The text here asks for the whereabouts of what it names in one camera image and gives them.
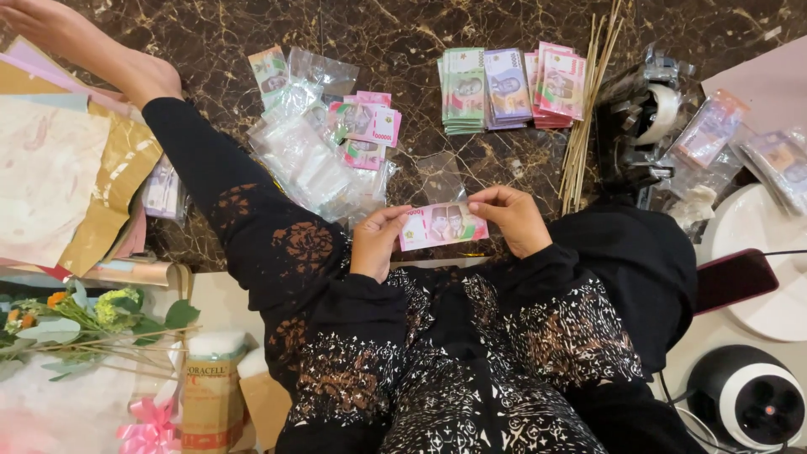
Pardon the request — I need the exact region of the green banknote in plastic sleeve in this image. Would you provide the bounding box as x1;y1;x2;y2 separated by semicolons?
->
247;45;290;109

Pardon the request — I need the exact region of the small sleeved pink banknote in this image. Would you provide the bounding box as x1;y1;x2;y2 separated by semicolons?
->
342;139;387;172

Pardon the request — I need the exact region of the crumpled white tissue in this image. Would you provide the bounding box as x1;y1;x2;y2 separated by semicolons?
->
667;184;718;232

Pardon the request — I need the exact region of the single clear plastic sleeve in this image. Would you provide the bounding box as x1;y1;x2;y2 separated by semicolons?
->
417;150;468;206

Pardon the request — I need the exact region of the purple banknote in plastic sleeve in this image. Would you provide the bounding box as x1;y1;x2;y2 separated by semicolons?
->
670;89;749;169

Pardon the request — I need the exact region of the thin black power cord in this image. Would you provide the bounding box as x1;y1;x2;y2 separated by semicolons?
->
657;371;732;454

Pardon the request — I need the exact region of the pile of clear plastic sleeves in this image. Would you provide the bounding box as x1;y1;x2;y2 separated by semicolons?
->
246;79;399;229

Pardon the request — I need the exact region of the bagged purple banknotes bundle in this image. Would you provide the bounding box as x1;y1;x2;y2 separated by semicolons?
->
141;156;191;226

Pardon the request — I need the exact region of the stack of wrapping paper sheets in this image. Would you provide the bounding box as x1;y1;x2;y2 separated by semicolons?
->
0;34;166;280

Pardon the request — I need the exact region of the cotton roll in brown pack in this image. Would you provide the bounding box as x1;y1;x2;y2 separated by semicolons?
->
180;330;248;454

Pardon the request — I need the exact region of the stack of pink banknotes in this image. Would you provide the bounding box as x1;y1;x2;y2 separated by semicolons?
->
525;42;588;129

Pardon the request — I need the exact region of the black tape dispenser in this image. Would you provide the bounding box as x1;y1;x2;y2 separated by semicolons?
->
594;45;696;210

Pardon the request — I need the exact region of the pile of sleeved purple banknotes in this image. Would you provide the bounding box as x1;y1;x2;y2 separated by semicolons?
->
736;128;807;216

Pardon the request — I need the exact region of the pink ribbon bow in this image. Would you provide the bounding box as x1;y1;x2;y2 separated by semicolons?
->
116;396;184;454

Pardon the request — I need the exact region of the clear tape roll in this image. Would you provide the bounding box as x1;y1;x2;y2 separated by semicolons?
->
632;83;682;146

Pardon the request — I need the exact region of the rose gold paper roll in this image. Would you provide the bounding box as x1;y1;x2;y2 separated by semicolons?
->
81;257;194;292

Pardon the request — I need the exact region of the stack of purple banknotes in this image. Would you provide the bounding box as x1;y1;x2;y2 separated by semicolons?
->
483;48;533;131

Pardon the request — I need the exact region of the pink paper sheet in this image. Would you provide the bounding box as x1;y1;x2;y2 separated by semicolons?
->
700;34;807;137

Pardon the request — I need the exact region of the dark red phone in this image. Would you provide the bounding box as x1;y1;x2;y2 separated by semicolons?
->
694;248;780;316

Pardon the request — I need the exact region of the artificial flower bunch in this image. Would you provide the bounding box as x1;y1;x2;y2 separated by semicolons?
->
0;280;203;383

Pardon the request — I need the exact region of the black patterned dress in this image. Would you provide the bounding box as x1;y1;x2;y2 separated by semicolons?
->
142;96;707;454

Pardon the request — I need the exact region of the large clear plastic bag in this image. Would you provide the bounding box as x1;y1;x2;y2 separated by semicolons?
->
287;47;361;99

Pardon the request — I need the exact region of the person's left hand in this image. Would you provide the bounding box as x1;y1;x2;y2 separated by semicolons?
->
348;204;414;285

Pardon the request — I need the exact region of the stack of green banknotes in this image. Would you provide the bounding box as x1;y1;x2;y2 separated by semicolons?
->
438;47;487;136

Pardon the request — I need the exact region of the bundle of bamboo sticks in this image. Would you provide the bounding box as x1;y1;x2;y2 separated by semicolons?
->
558;0;625;216

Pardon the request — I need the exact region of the white tissue wrapping paper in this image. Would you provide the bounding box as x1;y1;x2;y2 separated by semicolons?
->
0;356;161;454

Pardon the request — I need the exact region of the sleeved pink banknotes bundle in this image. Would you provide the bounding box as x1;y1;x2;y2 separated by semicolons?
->
327;91;403;150

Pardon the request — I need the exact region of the brown cardboard box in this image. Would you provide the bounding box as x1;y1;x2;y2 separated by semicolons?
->
236;346;295;452

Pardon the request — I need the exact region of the white round plate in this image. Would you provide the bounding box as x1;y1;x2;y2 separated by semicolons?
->
699;183;807;343

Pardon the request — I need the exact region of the black and white round device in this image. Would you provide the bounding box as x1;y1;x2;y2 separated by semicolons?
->
685;344;807;452

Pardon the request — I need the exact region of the person's left foot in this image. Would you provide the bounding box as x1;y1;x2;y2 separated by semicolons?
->
0;0;184;109

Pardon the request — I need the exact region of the person's right hand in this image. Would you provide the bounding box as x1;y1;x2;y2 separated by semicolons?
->
467;185;554;261

